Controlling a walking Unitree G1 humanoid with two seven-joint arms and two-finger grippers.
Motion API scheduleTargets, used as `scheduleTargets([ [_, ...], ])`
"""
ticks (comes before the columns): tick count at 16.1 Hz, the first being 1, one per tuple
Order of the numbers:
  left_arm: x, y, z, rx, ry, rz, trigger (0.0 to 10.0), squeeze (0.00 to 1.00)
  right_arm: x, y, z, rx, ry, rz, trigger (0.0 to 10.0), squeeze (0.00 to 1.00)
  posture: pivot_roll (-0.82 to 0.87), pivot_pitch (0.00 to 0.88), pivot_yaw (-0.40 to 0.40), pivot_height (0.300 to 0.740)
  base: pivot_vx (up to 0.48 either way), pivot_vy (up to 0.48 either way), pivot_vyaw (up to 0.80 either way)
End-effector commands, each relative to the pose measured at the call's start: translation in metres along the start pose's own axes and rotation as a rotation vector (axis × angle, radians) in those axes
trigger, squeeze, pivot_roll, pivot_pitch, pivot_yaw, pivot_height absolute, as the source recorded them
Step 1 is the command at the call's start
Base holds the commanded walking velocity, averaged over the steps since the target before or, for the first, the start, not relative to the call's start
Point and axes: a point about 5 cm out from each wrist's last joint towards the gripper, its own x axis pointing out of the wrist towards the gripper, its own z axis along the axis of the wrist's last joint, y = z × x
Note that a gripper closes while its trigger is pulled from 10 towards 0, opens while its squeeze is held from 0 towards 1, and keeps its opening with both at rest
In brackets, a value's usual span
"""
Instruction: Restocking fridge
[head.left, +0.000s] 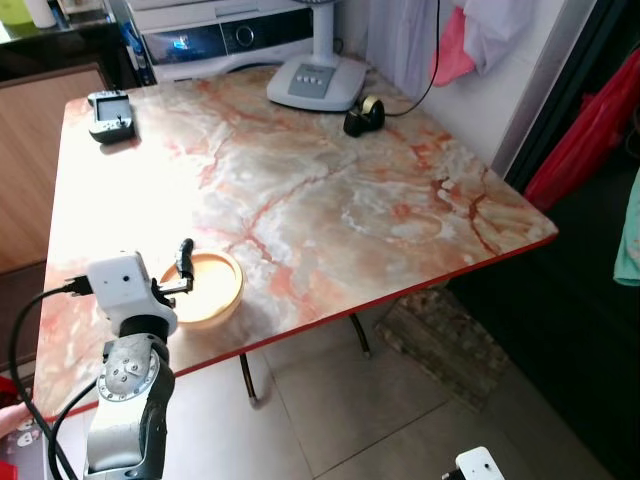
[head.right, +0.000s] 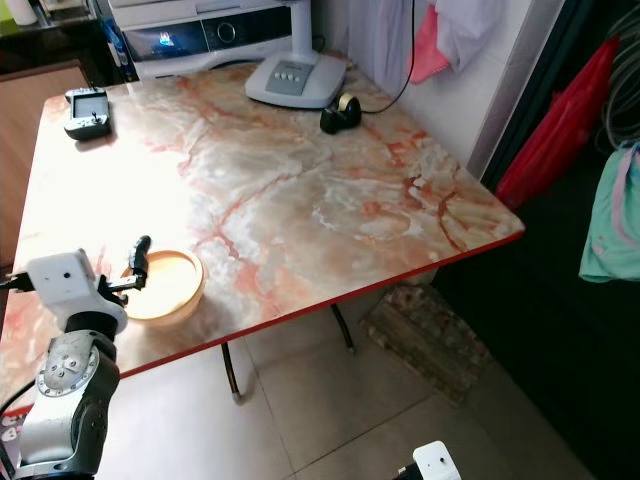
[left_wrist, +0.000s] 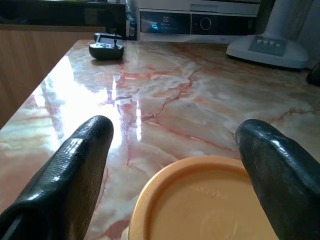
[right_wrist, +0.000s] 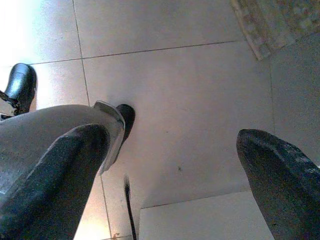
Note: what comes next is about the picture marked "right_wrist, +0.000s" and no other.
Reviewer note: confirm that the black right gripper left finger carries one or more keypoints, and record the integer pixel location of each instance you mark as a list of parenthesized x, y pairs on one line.
[(55, 187)]

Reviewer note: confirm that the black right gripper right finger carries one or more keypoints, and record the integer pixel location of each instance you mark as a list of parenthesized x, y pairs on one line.
[(282, 190)]

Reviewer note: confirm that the grey robot right leg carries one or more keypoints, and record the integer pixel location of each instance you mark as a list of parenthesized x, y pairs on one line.
[(47, 120)]

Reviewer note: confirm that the white flat panel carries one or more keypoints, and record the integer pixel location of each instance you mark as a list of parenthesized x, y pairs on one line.
[(200, 220)]

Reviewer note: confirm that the black robot right foot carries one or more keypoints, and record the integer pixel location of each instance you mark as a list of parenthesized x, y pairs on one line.
[(127, 117)]

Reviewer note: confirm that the black robot foot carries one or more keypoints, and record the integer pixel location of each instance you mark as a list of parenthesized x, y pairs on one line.
[(21, 80), (127, 117)]

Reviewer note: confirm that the black robot left foot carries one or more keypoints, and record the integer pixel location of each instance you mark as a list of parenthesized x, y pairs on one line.
[(21, 80)]

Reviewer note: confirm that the beige woven rug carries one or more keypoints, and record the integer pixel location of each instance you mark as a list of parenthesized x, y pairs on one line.
[(275, 20)]

